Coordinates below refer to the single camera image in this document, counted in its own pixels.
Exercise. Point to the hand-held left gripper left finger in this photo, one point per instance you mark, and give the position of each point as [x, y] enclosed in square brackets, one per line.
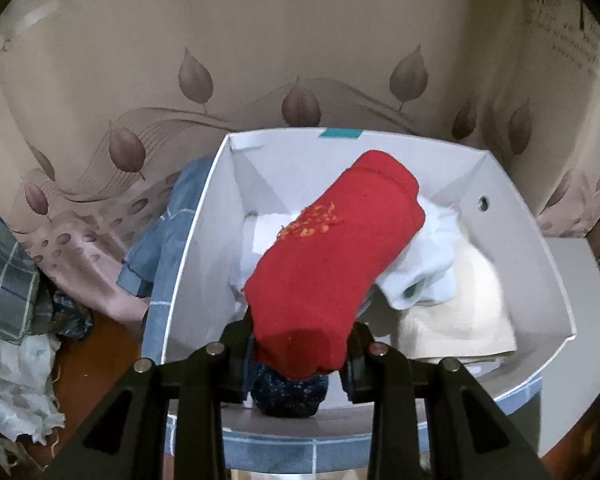
[237, 360]

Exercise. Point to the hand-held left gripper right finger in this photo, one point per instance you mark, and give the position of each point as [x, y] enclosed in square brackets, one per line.
[355, 365]

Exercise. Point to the dark blue patterned sock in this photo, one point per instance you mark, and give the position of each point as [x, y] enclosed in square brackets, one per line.
[290, 397]

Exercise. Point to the white cardboard box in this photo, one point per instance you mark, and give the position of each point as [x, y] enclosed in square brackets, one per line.
[205, 280]

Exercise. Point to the red sock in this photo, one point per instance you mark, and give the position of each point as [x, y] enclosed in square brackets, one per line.
[330, 260]

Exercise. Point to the white sock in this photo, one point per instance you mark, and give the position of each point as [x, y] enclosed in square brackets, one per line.
[430, 265]

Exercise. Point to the cream cloth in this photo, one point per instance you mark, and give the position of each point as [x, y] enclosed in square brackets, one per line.
[470, 310]

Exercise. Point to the blue checked towel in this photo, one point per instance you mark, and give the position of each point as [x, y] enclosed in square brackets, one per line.
[180, 210]

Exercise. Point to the dark patterned cloth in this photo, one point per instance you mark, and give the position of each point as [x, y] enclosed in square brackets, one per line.
[70, 317]

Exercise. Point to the white-grey storage bin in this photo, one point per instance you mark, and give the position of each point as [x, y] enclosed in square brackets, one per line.
[575, 370]

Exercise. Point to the white crumpled cloth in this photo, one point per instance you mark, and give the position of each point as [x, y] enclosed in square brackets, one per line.
[15, 385]

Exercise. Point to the teal tape strip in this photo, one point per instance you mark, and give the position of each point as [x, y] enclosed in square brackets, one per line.
[340, 134]

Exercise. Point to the grey-green plaid cloth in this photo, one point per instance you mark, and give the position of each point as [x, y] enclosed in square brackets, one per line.
[5, 270]

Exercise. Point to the beige leaf printed cloth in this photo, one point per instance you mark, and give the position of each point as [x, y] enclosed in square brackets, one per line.
[300, 35]

